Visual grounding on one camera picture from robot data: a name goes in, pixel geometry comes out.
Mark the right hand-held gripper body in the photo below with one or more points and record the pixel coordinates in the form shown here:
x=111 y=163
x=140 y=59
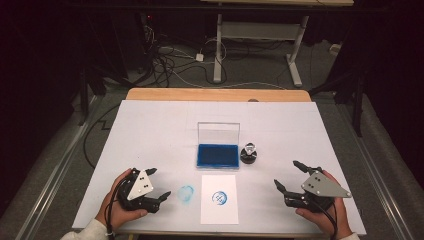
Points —
x=320 y=186

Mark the person's right hand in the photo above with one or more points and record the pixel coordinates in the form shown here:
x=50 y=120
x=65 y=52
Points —
x=333 y=221

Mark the wooden table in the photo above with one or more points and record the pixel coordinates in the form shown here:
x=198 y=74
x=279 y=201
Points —
x=200 y=94

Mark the blue ink pad clear lid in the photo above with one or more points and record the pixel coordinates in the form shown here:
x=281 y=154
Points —
x=217 y=155

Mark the white paper sheet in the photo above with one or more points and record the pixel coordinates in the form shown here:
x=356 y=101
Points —
x=226 y=213

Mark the white desk frame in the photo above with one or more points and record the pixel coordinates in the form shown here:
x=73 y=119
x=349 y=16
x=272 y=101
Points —
x=260 y=30

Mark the white power adapter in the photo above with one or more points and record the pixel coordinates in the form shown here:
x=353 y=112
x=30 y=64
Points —
x=199 y=57

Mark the black stand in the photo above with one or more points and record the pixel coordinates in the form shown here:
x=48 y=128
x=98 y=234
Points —
x=356 y=100

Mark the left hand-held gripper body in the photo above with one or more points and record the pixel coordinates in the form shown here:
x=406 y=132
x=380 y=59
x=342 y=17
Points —
x=140 y=186

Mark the metal floor rail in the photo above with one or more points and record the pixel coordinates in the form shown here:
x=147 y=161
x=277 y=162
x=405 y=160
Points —
x=376 y=173
x=56 y=173

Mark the person's left hand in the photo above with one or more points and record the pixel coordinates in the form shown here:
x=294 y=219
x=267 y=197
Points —
x=110 y=213

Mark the large white table cover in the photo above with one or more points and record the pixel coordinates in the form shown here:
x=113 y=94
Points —
x=283 y=140

